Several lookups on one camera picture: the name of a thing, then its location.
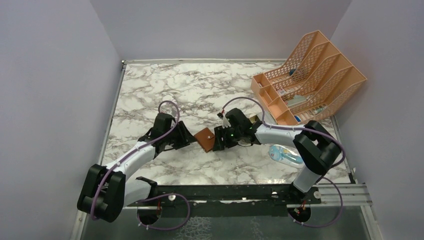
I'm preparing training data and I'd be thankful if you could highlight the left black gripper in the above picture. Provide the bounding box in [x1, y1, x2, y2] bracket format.
[163, 120, 197, 150]

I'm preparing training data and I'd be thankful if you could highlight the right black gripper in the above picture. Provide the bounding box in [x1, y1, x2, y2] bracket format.
[212, 123, 242, 151]

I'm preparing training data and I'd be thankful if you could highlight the brown leather card holder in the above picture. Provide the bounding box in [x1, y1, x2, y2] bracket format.
[194, 127, 215, 153]

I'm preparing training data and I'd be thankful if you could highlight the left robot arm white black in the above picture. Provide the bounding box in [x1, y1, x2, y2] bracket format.
[77, 112, 196, 223]

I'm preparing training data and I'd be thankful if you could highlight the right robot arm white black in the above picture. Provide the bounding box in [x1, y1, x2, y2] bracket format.
[212, 108, 343, 204]

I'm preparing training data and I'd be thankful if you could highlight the beige oval tray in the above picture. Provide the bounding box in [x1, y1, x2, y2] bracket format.
[248, 112, 269, 123]

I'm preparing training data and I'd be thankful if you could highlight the orange plastic file organizer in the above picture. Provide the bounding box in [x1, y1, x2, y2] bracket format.
[250, 30, 367, 125]

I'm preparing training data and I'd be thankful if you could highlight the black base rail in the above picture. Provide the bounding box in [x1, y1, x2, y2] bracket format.
[129, 184, 322, 218]

